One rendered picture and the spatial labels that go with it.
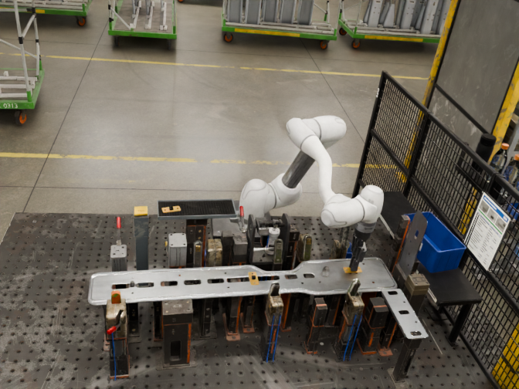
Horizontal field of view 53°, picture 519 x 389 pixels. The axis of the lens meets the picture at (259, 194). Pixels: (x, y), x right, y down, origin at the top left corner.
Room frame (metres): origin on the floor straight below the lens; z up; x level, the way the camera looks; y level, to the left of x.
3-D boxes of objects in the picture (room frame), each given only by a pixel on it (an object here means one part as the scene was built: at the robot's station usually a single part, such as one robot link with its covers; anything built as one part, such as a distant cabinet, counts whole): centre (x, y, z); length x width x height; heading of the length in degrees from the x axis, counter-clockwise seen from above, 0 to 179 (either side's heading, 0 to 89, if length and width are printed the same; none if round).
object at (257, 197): (2.54, 0.02, 0.92); 0.18 x 0.16 x 0.22; 125
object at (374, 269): (1.75, 0.00, 1.00); 1.38 x 0.22 x 0.02; 105
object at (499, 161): (2.15, -1.07, 1.53); 0.06 x 0.06 x 0.20
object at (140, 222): (1.96, 0.54, 0.92); 0.08 x 0.08 x 0.44; 15
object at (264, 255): (1.99, -0.06, 0.94); 0.18 x 0.13 x 0.49; 105
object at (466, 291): (2.19, -0.84, 1.02); 0.90 x 0.22 x 0.03; 15
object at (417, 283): (1.83, -0.77, 0.88); 0.08 x 0.08 x 0.36; 15
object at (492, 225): (1.93, -1.03, 1.30); 0.23 x 0.02 x 0.31; 15
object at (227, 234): (1.95, 0.13, 0.90); 0.05 x 0.05 x 0.40; 15
